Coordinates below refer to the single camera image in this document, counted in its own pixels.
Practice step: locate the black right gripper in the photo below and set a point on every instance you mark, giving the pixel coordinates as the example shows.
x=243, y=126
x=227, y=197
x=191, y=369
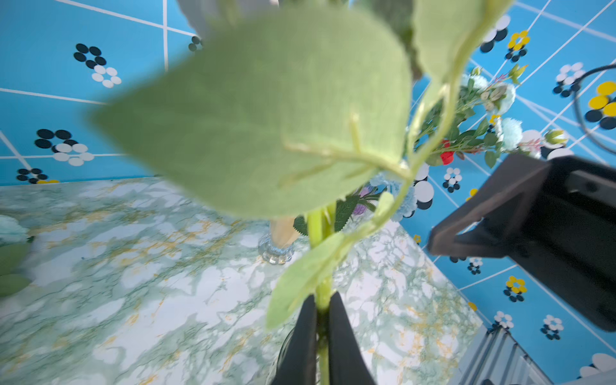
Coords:
x=556, y=217

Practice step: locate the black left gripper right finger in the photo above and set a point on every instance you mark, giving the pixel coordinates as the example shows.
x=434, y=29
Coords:
x=346, y=364

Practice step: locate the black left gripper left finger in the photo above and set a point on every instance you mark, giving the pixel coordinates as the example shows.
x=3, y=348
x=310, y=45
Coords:
x=300, y=364

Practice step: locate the clear ribbed glass vase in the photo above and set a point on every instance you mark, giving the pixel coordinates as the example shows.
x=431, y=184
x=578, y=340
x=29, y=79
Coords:
x=272, y=377

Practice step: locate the yellow beige vase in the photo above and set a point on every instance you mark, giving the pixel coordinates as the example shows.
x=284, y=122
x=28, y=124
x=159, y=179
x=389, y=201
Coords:
x=276, y=247

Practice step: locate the purple tinted glass vase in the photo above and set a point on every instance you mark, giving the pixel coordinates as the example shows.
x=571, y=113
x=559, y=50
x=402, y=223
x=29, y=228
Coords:
x=360, y=208

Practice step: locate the blue carnation stem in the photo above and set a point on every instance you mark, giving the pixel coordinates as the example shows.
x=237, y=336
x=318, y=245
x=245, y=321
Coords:
x=394, y=186

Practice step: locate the light blue peony bouquet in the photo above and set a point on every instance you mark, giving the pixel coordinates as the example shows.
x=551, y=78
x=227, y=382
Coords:
x=480, y=127

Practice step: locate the aluminium frame post right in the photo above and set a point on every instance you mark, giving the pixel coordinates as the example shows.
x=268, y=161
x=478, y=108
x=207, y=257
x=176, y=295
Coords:
x=495, y=357

